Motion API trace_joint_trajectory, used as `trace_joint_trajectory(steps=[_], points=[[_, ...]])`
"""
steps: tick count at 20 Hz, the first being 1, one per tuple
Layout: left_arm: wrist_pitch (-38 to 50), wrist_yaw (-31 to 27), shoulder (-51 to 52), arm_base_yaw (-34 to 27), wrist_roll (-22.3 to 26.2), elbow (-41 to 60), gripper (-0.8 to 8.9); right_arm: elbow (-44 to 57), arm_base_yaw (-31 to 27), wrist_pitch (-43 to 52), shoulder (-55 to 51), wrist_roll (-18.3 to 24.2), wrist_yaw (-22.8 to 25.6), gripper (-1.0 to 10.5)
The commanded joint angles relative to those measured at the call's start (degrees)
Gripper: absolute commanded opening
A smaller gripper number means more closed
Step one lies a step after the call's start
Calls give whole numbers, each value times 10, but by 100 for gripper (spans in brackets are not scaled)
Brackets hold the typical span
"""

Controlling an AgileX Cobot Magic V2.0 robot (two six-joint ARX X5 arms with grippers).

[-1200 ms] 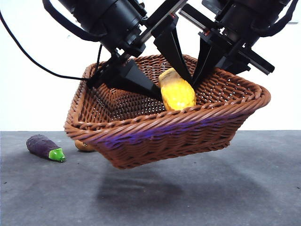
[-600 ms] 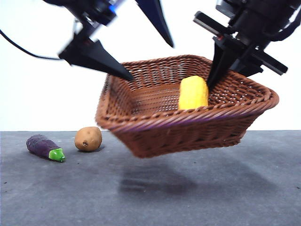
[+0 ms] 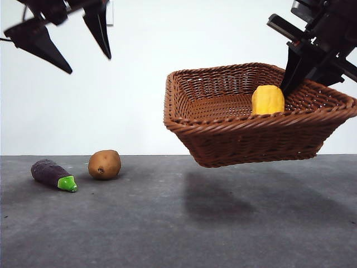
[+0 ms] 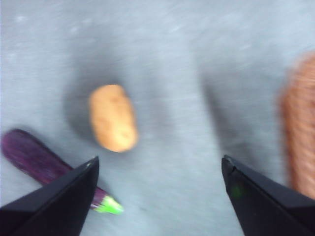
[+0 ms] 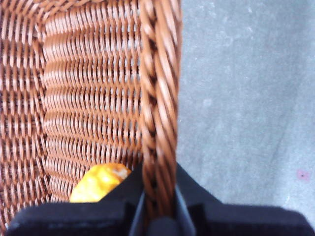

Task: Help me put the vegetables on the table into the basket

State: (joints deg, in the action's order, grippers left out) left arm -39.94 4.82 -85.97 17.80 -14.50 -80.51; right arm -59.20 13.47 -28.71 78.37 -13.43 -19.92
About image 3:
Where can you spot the purple toy eggplant green stem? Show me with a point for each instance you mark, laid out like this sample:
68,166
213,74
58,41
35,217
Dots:
48,171

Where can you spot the brown toy potato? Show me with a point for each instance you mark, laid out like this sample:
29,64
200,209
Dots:
104,164

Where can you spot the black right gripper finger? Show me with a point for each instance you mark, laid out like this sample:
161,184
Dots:
326,74
294,69

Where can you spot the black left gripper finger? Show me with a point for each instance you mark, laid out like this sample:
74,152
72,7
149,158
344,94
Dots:
39,42
100,28

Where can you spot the yellow bumpy toy vegetable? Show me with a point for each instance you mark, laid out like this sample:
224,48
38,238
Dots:
268,100

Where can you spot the brown wicker basket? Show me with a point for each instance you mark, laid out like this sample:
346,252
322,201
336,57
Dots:
251,139

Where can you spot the white wall socket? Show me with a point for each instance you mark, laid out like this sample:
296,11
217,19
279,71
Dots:
111,14

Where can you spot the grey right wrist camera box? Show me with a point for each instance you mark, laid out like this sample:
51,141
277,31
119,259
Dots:
306,11

